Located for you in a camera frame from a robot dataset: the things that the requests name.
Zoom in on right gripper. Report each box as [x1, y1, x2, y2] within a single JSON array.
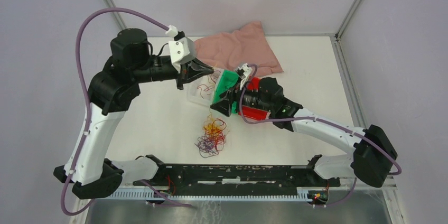
[[210, 77, 273, 117]]

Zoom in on coloured cable pile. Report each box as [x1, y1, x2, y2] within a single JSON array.
[[194, 108, 230, 158]]

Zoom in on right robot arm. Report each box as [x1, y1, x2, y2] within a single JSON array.
[[209, 63, 403, 188]]

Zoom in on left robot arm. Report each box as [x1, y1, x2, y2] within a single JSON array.
[[53, 29, 213, 200]]

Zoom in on green plastic bin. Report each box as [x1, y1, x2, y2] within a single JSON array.
[[212, 70, 240, 113]]

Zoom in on translucent white bin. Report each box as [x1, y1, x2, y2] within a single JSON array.
[[186, 68, 223, 107]]

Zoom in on red plastic bin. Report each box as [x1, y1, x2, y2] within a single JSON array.
[[238, 77, 270, 120]]

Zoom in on pink cloth shorts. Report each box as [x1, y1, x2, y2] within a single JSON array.
[[195, 21, 284, 77]]

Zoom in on red cables in white bin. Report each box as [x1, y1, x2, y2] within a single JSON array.
[[195, 73, 219, 100]]

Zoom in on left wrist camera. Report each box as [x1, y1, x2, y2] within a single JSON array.
[[165, 30, 197, 73]]

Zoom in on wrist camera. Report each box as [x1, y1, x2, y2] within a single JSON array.
[[165, 30, 197, 73], [234, 63, 258, 90]]

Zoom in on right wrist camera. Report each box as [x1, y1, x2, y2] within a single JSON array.
[[234, 63, 258, 90]]

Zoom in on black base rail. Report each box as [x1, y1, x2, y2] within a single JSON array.
[[148, 155, 341, 196]]

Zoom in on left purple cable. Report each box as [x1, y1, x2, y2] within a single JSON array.
[[60, 7, 179, 217]]

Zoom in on purple cable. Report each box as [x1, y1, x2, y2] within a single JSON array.
[[60, 7, 179, 217], [238, 63, 403, 176]]

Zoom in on white cable duct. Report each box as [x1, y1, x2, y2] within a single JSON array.
[[105, 187, 312, 202]]

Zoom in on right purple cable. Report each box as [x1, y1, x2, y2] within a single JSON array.
[[238, 63, 403, 176]]

